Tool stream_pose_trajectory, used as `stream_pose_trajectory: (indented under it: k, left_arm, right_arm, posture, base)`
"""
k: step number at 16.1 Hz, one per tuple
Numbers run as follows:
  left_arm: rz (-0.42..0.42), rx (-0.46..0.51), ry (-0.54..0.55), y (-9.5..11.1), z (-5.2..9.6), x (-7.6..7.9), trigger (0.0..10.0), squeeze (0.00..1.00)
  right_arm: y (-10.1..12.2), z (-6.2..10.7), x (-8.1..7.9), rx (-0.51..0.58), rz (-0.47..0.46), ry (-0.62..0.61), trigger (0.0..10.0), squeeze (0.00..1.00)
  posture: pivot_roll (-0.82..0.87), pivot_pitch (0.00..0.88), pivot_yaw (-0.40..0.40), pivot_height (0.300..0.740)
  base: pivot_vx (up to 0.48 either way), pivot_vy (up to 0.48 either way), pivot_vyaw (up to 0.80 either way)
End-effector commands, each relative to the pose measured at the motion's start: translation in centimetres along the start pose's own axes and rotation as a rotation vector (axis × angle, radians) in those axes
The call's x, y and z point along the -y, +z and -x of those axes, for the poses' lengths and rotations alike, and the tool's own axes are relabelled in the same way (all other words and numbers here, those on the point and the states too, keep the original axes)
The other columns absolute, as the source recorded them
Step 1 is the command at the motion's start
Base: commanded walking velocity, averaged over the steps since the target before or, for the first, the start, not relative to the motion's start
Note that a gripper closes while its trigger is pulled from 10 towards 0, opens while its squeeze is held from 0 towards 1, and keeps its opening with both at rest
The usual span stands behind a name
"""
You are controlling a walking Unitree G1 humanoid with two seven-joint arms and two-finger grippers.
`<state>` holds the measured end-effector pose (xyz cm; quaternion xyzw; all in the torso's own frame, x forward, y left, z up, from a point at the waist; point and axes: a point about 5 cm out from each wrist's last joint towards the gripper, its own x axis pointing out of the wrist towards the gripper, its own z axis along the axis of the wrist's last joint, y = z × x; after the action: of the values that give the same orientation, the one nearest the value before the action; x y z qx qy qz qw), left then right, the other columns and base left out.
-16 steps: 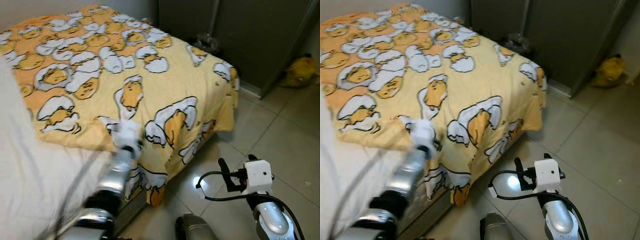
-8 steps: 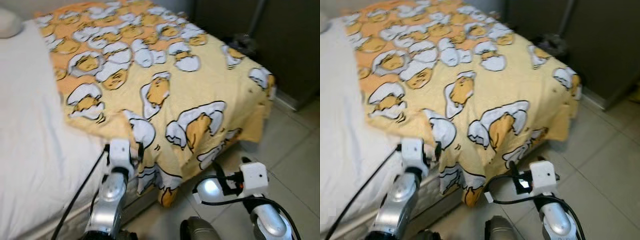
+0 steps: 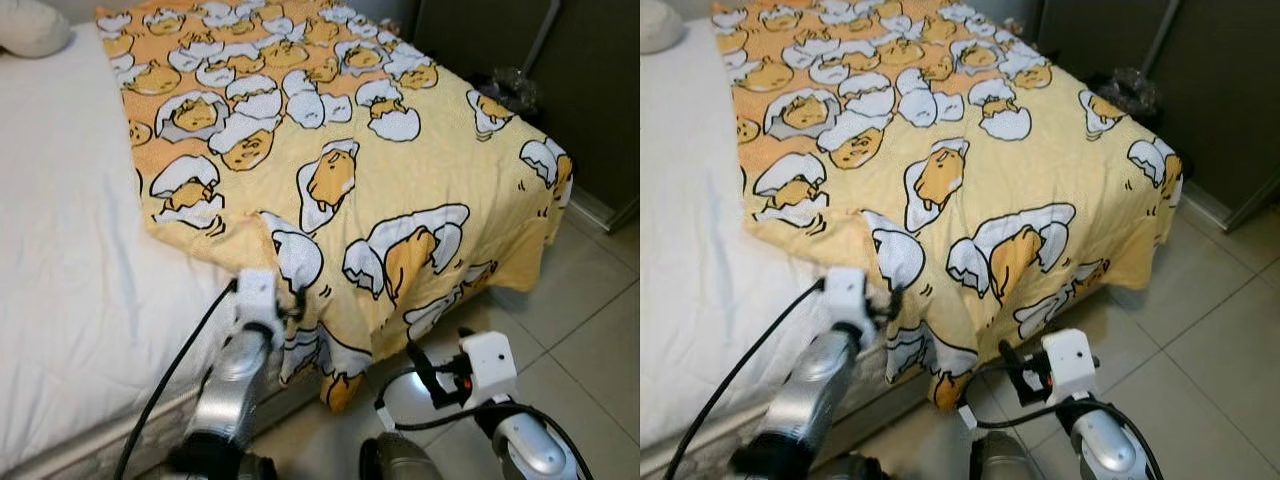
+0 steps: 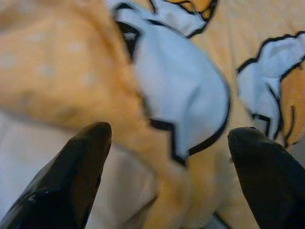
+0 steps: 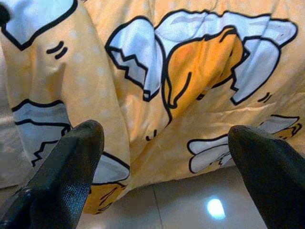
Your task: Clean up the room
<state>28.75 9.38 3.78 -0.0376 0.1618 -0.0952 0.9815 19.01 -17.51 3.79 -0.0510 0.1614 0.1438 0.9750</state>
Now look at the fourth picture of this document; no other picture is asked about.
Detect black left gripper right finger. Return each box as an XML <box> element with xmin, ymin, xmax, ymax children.
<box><xmin>227</xmin><ymin>126</ymin><xmax>305</xmax><ymax>229</ymax></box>

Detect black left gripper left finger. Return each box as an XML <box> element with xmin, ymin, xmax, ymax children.
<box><xmin>0</xmin><ymin>121</ymin><xmax>112</xmax><ymax>229</ymax></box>

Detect white quilted mattress pad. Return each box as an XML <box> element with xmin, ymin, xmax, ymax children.
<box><xmin>0</xmin><ymin>111</ymin><xmax>159</xmax><ymax>229</ymax></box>

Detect yellow cartoon print blanket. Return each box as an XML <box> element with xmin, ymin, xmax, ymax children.
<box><xmin>0</xmin><ymin>0</ymin><xmax>305</xmax><ymax>229</ymax></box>

